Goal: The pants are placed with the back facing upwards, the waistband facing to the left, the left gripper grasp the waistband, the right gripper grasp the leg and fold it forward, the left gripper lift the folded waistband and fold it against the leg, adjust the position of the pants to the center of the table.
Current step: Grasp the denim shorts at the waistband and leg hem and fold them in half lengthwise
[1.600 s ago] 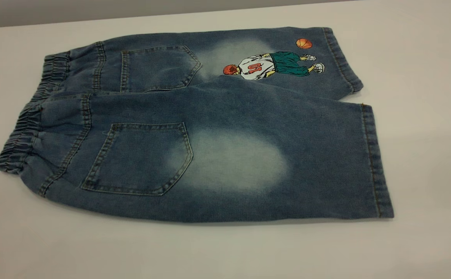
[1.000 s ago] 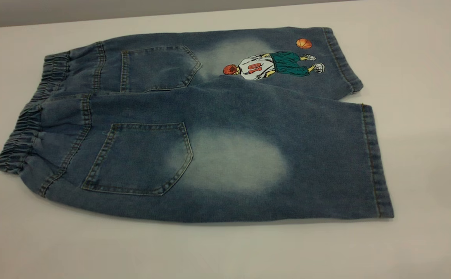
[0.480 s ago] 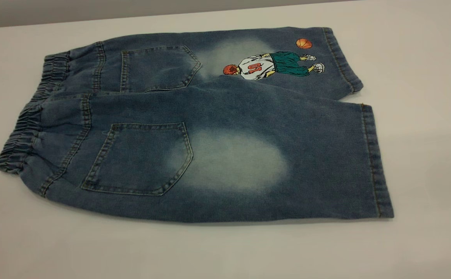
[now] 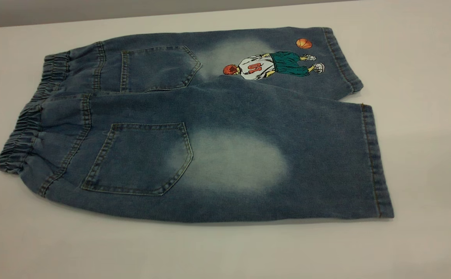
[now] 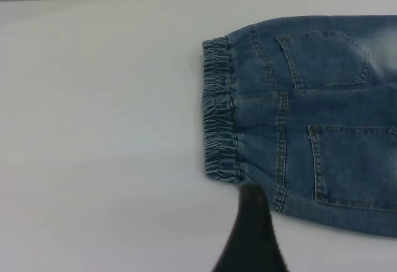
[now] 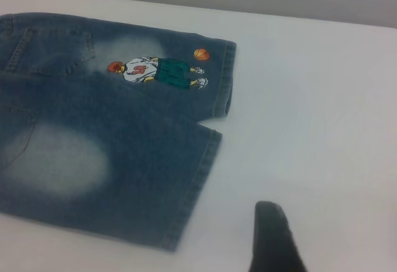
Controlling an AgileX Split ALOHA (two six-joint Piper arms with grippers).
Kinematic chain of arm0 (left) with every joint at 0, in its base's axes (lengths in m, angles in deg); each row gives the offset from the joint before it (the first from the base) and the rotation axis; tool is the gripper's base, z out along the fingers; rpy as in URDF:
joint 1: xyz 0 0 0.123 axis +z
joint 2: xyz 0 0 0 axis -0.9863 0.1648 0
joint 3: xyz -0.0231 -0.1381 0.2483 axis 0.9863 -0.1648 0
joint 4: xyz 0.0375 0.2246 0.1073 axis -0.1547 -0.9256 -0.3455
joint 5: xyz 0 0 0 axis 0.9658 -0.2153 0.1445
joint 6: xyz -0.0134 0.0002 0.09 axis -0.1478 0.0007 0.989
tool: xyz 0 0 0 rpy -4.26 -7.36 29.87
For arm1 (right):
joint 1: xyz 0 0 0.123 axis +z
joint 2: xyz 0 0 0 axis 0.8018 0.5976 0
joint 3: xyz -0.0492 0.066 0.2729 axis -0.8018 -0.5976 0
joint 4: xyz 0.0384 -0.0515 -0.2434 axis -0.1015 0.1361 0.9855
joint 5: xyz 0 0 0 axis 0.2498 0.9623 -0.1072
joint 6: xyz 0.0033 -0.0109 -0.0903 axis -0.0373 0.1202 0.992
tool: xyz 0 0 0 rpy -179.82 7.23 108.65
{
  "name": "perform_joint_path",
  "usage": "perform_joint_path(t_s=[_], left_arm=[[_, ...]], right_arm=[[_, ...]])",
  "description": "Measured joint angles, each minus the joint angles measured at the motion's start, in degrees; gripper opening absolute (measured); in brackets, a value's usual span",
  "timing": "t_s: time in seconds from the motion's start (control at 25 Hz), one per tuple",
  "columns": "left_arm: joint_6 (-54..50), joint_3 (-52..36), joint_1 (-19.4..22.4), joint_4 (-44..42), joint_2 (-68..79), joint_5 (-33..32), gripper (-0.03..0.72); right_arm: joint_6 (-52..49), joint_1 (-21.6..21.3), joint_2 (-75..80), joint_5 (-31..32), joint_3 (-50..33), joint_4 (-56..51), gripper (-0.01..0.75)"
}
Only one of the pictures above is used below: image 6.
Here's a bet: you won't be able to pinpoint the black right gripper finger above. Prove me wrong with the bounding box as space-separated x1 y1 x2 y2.
246 200 311 272

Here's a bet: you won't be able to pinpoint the blue denim shorts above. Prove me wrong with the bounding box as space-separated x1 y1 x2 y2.
0 12 237 253

